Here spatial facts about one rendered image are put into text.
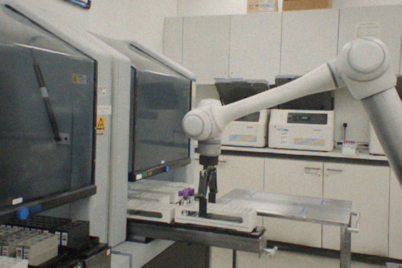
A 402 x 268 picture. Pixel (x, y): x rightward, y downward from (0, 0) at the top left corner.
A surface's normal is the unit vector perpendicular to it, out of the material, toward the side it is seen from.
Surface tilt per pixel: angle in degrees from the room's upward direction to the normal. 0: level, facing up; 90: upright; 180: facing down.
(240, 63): 90
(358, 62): 81
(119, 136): 90
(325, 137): 90
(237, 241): 90
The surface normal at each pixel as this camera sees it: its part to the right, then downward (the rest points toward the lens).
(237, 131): -0.37, 0.00
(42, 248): 0.95, 0.04
